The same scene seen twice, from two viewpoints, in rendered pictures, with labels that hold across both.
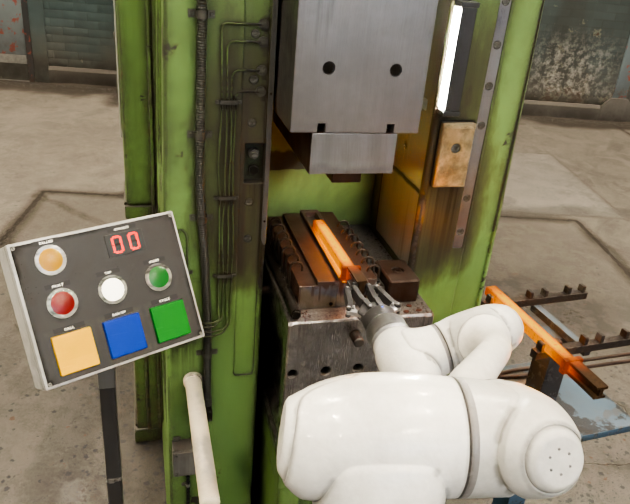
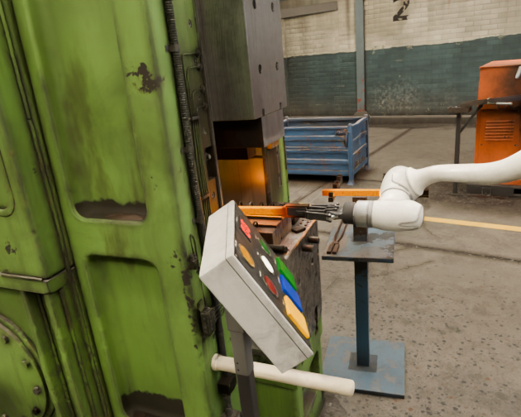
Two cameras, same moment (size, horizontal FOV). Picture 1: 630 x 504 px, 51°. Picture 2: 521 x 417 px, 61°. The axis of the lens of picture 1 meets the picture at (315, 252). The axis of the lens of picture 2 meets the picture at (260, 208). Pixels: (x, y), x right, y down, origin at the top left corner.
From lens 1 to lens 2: 1.24 m
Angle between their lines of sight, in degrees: 46
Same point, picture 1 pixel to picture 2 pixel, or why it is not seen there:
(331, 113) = (265, 101)
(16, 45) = not seen: outside the picture
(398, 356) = (402, 207)
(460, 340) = (412, 184)
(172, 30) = (160, 64)
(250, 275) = not seen: hidden behind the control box
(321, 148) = (265, 127)
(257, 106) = (204, 117)
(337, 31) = (259, 42)
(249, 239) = not seen: hidden behind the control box
